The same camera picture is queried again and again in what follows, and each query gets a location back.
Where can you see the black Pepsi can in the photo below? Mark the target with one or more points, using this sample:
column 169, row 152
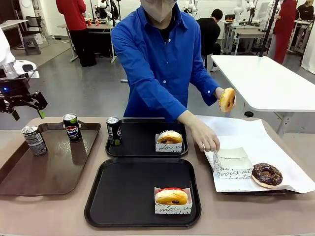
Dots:
column 114, row 131

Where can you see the brown plastic tray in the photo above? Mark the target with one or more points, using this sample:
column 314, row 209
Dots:
column 49, row 177

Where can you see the person right hand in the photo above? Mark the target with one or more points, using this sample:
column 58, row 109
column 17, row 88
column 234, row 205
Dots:
column 205, row 136

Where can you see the grey step stool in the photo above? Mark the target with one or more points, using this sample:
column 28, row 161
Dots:
column 32, row 45

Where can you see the grey stool under sitter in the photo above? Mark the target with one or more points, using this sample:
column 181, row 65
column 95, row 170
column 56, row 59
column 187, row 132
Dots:
column 208, row 61

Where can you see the standing person in black shirt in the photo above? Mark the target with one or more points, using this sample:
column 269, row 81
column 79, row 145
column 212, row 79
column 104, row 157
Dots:
column 305, row 11

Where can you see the chocolate sprinkled donut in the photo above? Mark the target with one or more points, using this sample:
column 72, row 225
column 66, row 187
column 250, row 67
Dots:
column 267, row 175

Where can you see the white table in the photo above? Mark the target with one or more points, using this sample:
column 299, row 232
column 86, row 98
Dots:
column 265, row 83

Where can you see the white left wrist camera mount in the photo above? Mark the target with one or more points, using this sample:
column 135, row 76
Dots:
column 34, row 74

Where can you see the seated person in black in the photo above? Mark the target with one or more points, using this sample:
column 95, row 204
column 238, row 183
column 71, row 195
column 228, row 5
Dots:
column 209, row 34

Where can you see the Pepsi can showing grey label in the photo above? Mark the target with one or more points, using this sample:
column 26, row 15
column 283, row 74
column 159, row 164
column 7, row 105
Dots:
column 35, row 141

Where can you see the black tripod pole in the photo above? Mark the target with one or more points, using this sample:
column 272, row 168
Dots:
column 268, row 27

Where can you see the person in blue shirt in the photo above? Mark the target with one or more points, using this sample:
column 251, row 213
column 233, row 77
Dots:
column 157, row 61

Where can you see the person left hand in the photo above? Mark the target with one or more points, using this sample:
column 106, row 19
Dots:
column 218, row 93

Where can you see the white paper sheet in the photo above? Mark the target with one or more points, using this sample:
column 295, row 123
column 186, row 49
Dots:
column 246, row 132

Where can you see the small white background robot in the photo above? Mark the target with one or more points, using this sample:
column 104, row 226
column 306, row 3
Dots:
column 192, row 7

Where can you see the Pepsi can showing logo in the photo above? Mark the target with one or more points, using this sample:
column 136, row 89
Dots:
column 72, row 129

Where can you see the large black serving tray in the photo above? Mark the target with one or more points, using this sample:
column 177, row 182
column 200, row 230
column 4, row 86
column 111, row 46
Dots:
column 125, row 191

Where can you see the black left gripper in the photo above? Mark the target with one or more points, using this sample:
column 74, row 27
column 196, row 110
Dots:
column 13, row 89

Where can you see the person left forearm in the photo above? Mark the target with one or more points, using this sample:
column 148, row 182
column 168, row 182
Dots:
column 204, row 88

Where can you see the plain glazed donut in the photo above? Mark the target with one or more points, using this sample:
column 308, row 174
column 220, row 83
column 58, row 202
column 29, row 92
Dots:
column 169, row 137

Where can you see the black office chair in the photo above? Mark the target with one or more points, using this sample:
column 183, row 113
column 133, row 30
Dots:
column 33, row 24

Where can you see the person right forearm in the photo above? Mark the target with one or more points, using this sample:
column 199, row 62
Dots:
column 172, row 105

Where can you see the white desk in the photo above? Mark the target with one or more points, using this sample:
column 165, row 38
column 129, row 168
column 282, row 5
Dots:
column 12, row 23

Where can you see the white script-print paper box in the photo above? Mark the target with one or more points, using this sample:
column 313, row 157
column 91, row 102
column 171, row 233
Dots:
column 233, row 169
column 231, row 153

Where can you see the beige face mask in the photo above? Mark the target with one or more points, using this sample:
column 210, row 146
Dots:
column 160, row 11

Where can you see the grey-legged work desk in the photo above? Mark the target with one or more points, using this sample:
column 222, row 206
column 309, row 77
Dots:
column 246, row 34

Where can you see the person in red top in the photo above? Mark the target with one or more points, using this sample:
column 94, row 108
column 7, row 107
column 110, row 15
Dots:
column 73, row 22

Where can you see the small black serving tray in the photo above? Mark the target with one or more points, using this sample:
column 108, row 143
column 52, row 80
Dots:
column 140, row 137

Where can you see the red frosted donut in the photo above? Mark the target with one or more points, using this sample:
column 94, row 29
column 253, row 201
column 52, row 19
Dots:
column 171, row 196

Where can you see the yellow sprinkled donut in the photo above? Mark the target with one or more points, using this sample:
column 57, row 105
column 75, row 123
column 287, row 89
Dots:
column 227, row 98

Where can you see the black tray under paper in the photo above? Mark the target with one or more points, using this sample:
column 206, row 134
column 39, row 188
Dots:
column 261, row 193

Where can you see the tall white background robot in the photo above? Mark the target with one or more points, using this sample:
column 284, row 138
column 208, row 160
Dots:
column 238, row 12

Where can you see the wood-top desk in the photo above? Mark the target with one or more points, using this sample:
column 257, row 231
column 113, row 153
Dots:
column 98, row 26

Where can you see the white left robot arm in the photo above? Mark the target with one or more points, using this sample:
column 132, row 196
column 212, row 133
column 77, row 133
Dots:
column 6, row 49

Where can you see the person in red dress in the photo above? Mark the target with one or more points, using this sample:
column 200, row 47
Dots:
column 284, row 27

